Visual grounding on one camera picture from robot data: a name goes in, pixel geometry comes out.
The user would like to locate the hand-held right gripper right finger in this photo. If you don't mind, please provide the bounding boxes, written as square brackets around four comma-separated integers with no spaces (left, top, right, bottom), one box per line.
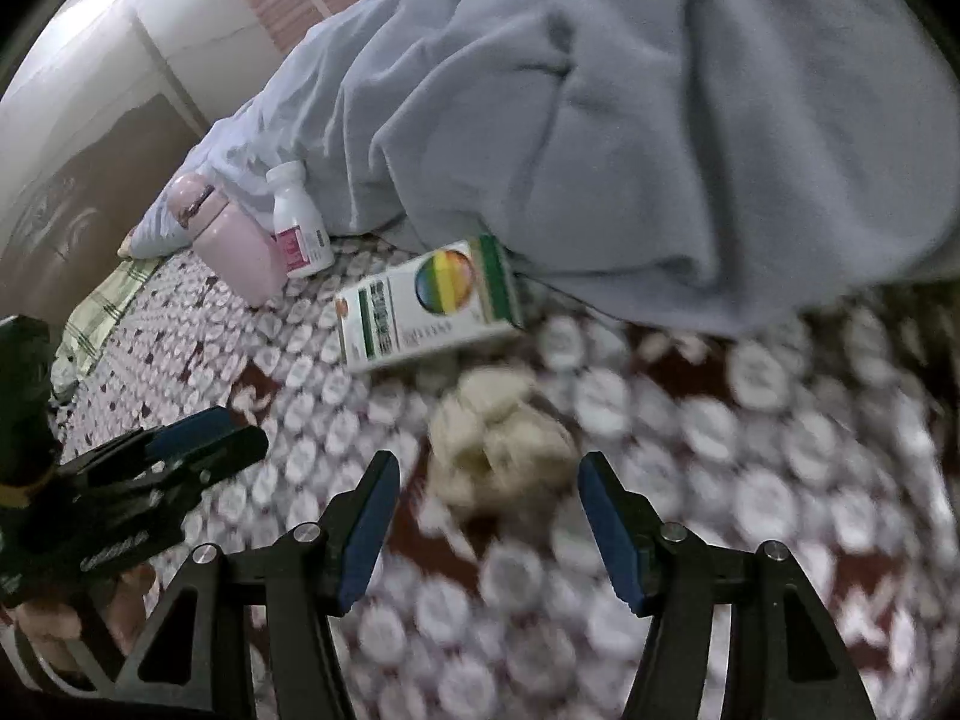
[579,452,875,720]

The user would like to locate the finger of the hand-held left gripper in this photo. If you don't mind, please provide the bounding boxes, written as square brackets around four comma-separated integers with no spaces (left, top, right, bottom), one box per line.
[97,426,269,511]
[56,405,237,482]

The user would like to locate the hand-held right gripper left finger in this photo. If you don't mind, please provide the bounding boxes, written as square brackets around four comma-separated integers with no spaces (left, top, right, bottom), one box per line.
[116,450,402,720]

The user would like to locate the cream tissue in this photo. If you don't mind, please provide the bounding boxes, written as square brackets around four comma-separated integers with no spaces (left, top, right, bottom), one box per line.
[427,369,578,518]

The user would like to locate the person's left hand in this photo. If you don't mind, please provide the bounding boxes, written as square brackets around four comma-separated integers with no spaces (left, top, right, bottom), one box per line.
[7,566,158,661]

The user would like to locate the green plaid sheet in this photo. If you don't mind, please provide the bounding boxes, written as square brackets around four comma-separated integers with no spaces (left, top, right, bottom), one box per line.
[49,259,162,398]

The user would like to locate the pink thermos bottle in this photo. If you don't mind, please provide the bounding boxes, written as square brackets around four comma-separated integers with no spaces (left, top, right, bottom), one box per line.
[166,172,290,308]

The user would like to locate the printed fleece blanket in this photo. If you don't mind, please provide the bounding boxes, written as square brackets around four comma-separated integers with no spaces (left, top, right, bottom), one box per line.
[45,232,960,720]

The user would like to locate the green and white carton box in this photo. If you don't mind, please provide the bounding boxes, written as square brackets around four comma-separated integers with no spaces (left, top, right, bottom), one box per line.
[335,235,526,374]

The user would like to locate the white pill bottle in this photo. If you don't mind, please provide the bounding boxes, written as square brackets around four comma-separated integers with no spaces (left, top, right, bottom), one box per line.
[266,161,336,278]

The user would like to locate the wooden bed headboard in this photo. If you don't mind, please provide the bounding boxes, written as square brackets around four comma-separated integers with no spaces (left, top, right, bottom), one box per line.
[0,0,226,316]

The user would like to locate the grey-blue duvet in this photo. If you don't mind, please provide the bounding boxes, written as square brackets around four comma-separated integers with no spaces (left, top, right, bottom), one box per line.
[124,0,960,338]

